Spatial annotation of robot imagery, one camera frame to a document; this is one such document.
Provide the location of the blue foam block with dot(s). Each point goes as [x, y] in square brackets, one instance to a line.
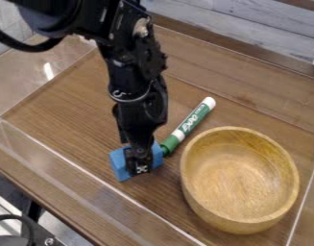
[121, 158]

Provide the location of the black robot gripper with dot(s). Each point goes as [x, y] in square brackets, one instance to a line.
[140, 116]

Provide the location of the clear acrylic enclosure wall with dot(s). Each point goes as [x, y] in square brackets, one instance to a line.
[58, 133]

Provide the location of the green Expo marker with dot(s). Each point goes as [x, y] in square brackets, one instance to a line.
[188, 125]

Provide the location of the brown wooden bowl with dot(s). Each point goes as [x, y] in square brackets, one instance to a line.
[240, 179]

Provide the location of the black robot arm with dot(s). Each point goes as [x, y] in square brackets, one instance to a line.
[120, 25]

